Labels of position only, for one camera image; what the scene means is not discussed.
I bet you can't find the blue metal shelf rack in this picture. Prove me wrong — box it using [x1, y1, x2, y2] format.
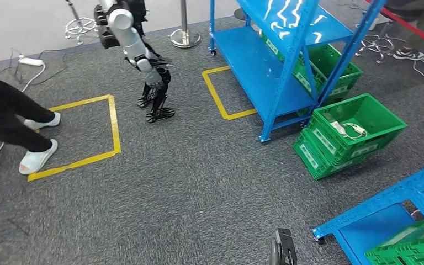
[208, 0, 388, 144]

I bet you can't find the chrome stool base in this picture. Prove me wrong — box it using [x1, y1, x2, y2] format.
[64, 0, 98, 46]
[354, 20, 396, 65]

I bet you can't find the white power strip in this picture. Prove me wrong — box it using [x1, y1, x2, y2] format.
[18, 55, 45, 68]

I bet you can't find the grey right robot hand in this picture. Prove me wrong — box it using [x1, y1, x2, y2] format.
[269, 228, 298, 265]

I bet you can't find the white plastic part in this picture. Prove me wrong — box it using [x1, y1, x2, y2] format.
[330, 121, 368, 141]

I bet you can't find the yellow floor tape square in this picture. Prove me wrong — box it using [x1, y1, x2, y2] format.
[27, 94, 122, 183]

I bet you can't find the blue metal frame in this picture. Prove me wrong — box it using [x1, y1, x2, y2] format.
[311, 157, 424, 265]

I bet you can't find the steel stanchion post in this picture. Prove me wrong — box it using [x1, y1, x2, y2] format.
[170, 0, 202, 49]

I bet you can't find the black floor cable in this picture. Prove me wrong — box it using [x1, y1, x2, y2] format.
[0, 47, 69, 87]

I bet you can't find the person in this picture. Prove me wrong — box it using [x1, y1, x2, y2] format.
[383, 0, 424, 62]
[0, 40, 62, 176]

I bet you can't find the silver and black humanoid robot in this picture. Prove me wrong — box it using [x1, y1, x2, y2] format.
[93, 0, 176, 124]

